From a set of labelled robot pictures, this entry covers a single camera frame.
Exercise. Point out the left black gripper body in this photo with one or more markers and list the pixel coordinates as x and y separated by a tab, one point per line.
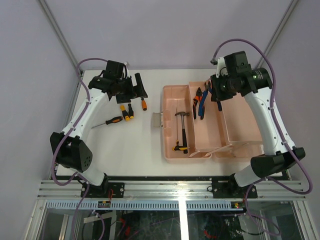
124	85

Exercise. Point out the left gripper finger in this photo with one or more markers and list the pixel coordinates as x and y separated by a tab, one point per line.
139	88
125	97

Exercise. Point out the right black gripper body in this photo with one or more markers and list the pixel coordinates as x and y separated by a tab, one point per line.
223	87

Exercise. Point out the long black orange screwdriver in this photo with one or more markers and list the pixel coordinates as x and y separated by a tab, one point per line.
114	120

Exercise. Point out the orange black pliers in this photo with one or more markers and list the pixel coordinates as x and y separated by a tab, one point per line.
196	100

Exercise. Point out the blue handled cutting pliers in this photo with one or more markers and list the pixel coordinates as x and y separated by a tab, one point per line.
207	89

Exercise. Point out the claw hammer black handle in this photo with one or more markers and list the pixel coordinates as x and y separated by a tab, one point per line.
183	114

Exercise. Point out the pink plastic tool box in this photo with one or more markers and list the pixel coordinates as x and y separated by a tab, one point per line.
231	133

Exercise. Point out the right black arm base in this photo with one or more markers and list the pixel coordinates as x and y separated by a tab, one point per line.
225	187

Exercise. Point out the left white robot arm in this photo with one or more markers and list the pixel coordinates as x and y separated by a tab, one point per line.
69	146

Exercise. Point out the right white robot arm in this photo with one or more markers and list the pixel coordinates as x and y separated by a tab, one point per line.
234	75

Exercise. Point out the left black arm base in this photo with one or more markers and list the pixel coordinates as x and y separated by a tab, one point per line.
107	189

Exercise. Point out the orange handled black screwdriver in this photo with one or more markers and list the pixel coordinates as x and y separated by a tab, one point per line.
143	104

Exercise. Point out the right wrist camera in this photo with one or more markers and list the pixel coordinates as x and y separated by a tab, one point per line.
221	69

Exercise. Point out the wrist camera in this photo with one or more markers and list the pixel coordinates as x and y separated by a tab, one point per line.
127	65
221	69

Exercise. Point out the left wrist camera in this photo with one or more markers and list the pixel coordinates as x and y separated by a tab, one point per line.
127	65

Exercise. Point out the right aluminium frame post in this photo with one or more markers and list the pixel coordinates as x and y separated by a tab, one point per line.
281	12

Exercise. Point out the aluminium frame post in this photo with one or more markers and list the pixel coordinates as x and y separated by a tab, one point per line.
281	12
44	6

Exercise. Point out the slotted cable duct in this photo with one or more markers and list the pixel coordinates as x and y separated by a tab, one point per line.
144	205

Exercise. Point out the left aluminium frame post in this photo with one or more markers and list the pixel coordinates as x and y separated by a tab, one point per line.
44	6

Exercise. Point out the aluminium mounting rail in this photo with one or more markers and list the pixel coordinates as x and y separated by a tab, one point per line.
165	190

